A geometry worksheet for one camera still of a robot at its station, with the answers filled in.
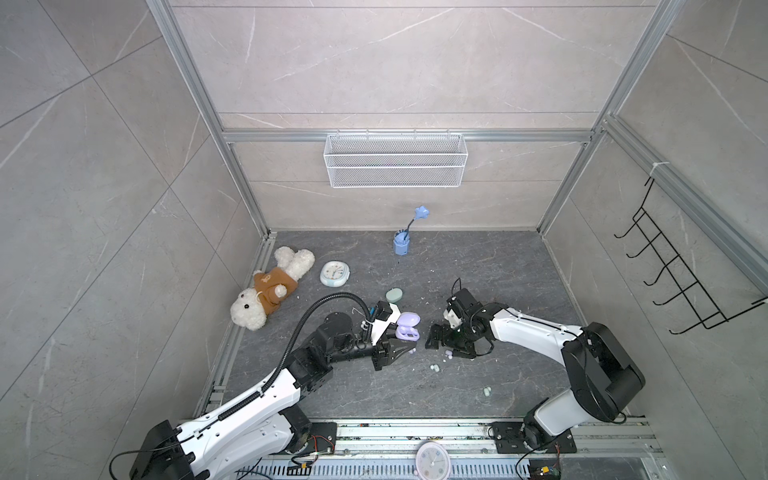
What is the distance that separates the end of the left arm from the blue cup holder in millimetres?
478

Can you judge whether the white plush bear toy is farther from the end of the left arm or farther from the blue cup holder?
the end of the left arm

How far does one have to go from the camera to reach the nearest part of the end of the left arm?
24.2 inches

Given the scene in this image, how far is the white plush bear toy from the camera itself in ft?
2.96
